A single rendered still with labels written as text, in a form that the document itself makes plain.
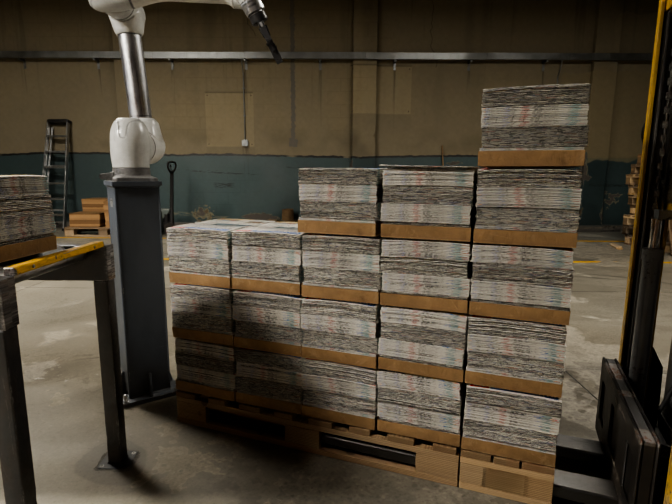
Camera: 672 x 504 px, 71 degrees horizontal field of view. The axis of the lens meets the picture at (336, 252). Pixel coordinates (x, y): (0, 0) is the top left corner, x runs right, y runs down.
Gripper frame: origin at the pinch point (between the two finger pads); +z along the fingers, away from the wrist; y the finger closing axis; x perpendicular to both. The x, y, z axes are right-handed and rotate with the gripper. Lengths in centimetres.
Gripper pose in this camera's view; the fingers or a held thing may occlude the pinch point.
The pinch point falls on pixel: (278, 59)
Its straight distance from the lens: 230.5
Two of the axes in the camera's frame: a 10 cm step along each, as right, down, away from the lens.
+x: 9.0, -4.4, -0.7
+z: 4.4, 8.6, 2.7
